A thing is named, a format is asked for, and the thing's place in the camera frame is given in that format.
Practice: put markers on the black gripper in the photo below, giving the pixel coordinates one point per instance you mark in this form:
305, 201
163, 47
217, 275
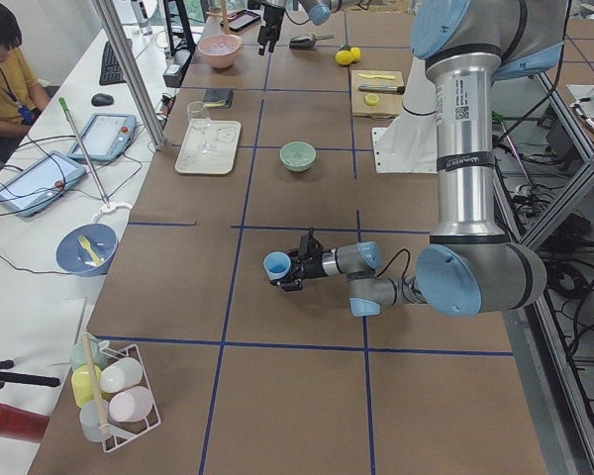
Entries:
313, 267
271, 20

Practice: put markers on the light blue plastic cup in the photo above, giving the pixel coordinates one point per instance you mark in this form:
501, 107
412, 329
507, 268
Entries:
277, 264

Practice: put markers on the green ceramic bowl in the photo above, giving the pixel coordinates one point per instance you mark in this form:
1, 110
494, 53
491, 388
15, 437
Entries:
298, 146

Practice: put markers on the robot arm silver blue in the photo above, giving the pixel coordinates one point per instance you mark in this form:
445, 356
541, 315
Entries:
470, 266
319, 11

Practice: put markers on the metal ice scoop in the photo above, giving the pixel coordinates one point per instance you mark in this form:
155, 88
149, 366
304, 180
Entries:
308, 41

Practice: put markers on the pink bowl with ice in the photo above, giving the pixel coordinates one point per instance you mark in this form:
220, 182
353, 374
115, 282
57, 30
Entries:
221, 51

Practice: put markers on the ice cubes in green bowl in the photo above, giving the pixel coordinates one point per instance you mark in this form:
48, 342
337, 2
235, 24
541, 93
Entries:
297, 158

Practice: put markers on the blue bowl on side table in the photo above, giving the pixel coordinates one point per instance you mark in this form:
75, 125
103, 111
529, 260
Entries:
71, 257

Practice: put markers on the grey yellow cleaning cloth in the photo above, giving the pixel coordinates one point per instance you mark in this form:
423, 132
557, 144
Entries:
218, 98

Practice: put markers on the large yellow lemon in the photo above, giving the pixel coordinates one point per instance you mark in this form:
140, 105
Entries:
344, 57

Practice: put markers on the small yellow lemon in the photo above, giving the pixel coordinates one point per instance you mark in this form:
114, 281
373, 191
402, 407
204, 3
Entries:
356, 54

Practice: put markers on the clear wine glass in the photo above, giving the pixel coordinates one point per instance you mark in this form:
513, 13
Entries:
200, 121

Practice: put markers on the cream bear tray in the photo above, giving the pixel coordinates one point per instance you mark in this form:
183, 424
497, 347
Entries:
224, 135

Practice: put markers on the half lemon slice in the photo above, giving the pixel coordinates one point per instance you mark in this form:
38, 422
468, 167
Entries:
371, 99

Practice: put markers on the yellow plastic knife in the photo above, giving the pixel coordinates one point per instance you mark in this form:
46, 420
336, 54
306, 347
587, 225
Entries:
377, 76

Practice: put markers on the metal muddler rod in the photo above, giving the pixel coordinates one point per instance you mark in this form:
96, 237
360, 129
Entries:
384, 89

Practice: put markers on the wooden cutting board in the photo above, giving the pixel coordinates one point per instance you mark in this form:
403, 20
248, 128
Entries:
375, 93

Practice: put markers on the black keyboard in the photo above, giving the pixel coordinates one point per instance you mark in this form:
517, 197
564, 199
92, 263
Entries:
111, 72

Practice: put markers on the black computer mouse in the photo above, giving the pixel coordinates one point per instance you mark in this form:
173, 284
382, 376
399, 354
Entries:
102, 100

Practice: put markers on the far teach pendant tablet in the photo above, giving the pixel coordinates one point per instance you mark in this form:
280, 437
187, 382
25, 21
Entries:
107, 135

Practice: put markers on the teach pendant tablet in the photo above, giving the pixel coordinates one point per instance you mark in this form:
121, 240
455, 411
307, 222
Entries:
37, 186
107, 135

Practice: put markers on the white cup in rack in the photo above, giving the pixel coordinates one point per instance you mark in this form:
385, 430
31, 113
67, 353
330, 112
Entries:
121, 375

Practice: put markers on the pink cup in rack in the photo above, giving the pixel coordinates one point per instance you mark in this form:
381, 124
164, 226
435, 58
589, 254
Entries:
131, 405

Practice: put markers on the yellow plastic fork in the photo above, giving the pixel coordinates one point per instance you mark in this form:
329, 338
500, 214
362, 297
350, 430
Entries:
87, 246

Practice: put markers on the mint green cup in rack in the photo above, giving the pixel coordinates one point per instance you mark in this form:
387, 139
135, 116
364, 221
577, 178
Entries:
97, 347

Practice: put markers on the yellow cup in rack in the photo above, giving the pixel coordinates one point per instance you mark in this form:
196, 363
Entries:
81, 386

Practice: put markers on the clear cup in rack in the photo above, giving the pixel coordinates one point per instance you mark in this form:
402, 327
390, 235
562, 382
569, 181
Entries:
90, 422

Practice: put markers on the person in yellow shirt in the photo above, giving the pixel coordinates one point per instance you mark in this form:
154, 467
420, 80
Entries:
22, 96

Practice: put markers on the near teach pendant tablet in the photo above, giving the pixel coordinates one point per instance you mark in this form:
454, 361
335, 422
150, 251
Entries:
37, 186

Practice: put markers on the red bottle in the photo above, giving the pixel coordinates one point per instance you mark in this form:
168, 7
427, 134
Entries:
19, 424

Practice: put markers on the aluminium frame post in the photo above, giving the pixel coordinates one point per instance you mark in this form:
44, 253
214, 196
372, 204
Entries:
116, 36

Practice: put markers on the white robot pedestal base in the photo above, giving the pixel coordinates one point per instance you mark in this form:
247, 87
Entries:
409, 143

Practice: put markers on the green handled metal pole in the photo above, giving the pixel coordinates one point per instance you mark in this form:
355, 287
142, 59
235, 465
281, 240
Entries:
105, 208

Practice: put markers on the white wire cup rack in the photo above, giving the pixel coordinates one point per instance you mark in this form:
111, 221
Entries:
118, 434

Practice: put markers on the black camera tripod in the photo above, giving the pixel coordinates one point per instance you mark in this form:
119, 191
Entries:
22, 378

